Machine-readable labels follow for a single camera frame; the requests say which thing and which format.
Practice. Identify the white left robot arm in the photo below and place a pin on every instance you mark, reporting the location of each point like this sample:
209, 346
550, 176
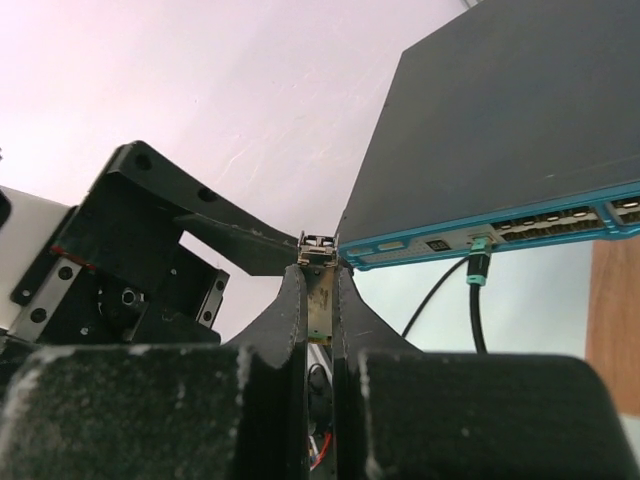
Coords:
112, 269

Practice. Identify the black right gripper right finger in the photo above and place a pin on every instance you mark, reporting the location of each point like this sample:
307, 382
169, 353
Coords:
401, 413

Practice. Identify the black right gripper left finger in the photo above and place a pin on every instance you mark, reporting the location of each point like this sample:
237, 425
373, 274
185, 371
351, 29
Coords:
173, 411

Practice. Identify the silver SFP module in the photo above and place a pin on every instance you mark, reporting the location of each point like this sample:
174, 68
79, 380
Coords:
318, 260

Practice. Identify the dark network switch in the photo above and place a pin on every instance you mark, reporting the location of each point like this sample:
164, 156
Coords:
517, 122

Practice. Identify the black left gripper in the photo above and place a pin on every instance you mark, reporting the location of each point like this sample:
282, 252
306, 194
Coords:
114, 272

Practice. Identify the black cable teal plug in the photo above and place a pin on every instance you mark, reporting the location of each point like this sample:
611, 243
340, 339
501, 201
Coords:
478, 262

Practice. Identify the wooden board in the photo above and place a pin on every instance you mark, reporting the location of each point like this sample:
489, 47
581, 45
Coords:
612, 342

